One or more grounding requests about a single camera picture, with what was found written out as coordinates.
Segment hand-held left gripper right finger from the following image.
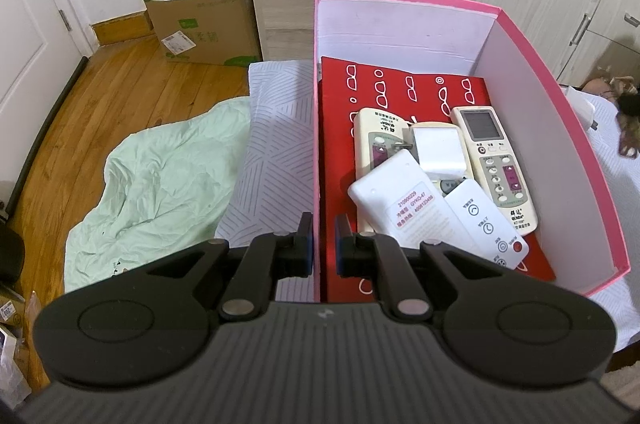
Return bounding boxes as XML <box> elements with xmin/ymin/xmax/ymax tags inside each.
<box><xmin>334</xmin><ymin>213</ymin><xmax>508</xmax><ymax>323</ymax></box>

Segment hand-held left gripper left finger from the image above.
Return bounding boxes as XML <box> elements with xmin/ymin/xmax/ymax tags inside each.
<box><xmin>142</xmin><ymin>211</ymin><xmax>316</xmax><ymax>323</ymax></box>

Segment white remote with red label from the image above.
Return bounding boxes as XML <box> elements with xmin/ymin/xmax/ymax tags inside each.
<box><xmin>347</xmin><ymin>149</ymin><xmax>457</xmax><ymax>250</ymax></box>

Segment red notebook with white print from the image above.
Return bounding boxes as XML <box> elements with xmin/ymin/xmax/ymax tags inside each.
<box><xmin>318</xmin><ymin>55</ymin><xmax>557</xmax><ymax>305</ymax></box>

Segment white remote with cover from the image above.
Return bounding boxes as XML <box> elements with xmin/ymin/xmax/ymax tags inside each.
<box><xmin>397</xmin><ymin>123</ymin><xmax>468</xmax><ymax>180</ymax></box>

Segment white remote with red button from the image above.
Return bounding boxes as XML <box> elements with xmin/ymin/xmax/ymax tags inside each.
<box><xmin>444</xmin><ymin>179</ymin><xmax>531</xmax><ymax>274</ymax></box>

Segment beige remote control with screen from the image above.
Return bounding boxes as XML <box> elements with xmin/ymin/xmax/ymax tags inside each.
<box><xmin>451</xmin><ymin>105</ymin><xmax>540</xmax><ymax>235</ymax></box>

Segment pink cardboard box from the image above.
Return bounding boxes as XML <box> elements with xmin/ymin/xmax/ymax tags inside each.
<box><xmin>312</xmin><ymin>0</ymin><xmax>632</xmax><ymax>305</ymax></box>

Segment pale green blanket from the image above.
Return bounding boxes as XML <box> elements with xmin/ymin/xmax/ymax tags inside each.
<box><xmin>64</xmin><ymin>96</ymin><xmax>252</xmax><ymax>295</ymax></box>

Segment brown cardboard box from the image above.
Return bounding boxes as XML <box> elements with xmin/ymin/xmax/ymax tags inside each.
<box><xmin>141</xmin><ymin>0</ymin><xmax>264</xmax><ymax>68</ymax></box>

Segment black foam door strip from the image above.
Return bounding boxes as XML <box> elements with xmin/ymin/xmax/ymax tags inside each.
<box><xmin>9</xmin><ymin>55</ymin><xmax>90</xmax><ymax>206</ymax></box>

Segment black object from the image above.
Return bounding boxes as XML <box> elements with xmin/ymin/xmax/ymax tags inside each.
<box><xmin>0</xmin><ymin>221</ymin><xmax>27</xmax><ymax>286</ymax></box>

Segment plastic wrapped packages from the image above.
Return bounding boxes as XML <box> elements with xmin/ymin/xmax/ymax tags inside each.
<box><xmin>0</xmin><ymin>286</ymin><xmax>40</xmax><ymax>410</ymax></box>

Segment dark patterned hair clip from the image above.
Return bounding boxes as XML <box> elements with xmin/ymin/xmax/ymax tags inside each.
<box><xmin>612</xmin><ymin>76</ymin><xmax>640</xmax><ymax>159</ymax></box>

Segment white door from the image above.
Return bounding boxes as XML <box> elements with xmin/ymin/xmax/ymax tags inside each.
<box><xmin>0</xmin><ymin>0</ymin><xmax>98</xmax><ymax>115</ymax></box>

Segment long metal wardrobe handle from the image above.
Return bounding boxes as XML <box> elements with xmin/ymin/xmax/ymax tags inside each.
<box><xmin>572</xmin><ymin>11</ymin><xmax>591</xmax><ymax>47</ymax></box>

